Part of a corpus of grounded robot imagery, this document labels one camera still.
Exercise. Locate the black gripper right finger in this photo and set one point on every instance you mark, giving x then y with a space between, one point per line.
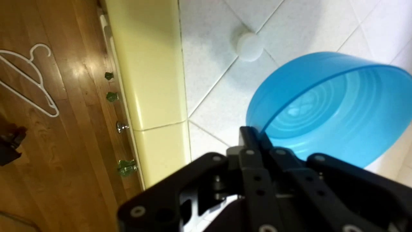
326 194

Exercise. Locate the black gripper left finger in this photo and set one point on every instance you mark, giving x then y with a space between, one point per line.
172 197

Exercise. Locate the green glass cabinet knob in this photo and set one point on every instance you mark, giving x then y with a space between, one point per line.
112 97
109 76
127 167

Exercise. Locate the cream lower kitchen cabinet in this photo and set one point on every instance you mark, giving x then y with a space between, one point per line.
127 143

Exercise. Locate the small white round lid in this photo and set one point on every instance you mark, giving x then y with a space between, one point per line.
249 45

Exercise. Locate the metal cabinet knob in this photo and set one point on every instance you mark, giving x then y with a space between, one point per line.
122 127

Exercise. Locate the translucent blue plastic bowl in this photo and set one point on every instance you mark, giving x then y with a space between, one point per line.
335 107

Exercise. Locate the black object on floor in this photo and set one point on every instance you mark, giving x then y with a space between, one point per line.
11 146

